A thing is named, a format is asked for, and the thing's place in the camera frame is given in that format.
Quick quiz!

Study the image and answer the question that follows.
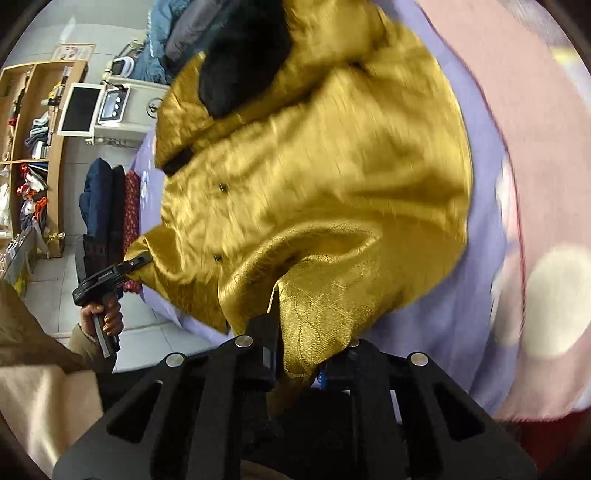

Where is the grey striped cloth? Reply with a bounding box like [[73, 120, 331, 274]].
[[508, 0, 583, 51]]

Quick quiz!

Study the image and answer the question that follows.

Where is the person's brown coat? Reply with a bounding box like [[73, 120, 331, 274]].
[[0, 279, 81, 374]]

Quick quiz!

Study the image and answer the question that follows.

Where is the red patterned cloth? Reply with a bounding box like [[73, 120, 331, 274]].
[[122, 170, 141, 294]]

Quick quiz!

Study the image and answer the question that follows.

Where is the folded black garment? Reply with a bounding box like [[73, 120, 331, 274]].
[[111, 165, 127, 259]]

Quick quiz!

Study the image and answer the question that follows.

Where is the wooden shelf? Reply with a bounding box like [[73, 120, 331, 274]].
[[0, 44, 88, 259]]

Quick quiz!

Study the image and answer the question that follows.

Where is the white round appliance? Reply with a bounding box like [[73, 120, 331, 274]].
[[110, 55, 136, 78]]

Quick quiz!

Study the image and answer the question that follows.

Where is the white framed monitor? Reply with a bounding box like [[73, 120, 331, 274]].
[[56, 83, 106, 137]]

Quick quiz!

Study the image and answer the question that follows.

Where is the purple floral bed sheet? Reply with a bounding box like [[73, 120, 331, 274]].
[[131, 0, 525, 416]]

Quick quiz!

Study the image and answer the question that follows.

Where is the gold crackle-pattern jacket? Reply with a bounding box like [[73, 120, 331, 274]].
[[124, 0, 474, 418]]

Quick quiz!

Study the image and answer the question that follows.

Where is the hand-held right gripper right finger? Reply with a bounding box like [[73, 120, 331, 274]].
[[318, 339, 539, 480]]

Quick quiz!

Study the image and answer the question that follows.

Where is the white beauty machine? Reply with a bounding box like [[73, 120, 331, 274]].
[[90, 78, 169, 148]]

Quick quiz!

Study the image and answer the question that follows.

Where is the pile of shelf clothes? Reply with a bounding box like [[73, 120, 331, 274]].
[[0, 111, 51, 232]]

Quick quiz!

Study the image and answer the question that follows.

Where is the person's beige garment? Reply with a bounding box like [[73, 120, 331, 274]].
[[0, 364, 105, 478]]

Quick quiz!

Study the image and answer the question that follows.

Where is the person's left forearm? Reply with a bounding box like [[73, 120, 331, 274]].
[[67, 323, 116, 374]]

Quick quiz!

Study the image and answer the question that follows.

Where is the blue ruffled cover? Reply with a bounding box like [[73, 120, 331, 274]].
[[129, 0, 185, 86]]

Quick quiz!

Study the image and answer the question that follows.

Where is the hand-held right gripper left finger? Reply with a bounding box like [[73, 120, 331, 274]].
[[53, 286, 282, 480]]

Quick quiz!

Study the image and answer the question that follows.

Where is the person's left hand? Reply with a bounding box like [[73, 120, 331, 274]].
[[79, 300, 124, 347]]

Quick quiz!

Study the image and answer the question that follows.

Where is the pink dotted blanket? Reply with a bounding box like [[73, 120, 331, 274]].
[[416, 0, 591, 421]]

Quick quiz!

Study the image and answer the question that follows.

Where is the folded navy blue garment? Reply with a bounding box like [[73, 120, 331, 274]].
[[78, 158, 115, 252]]

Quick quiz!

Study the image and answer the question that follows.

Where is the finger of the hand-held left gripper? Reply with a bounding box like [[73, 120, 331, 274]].
[[117, 251, 153, 280]]

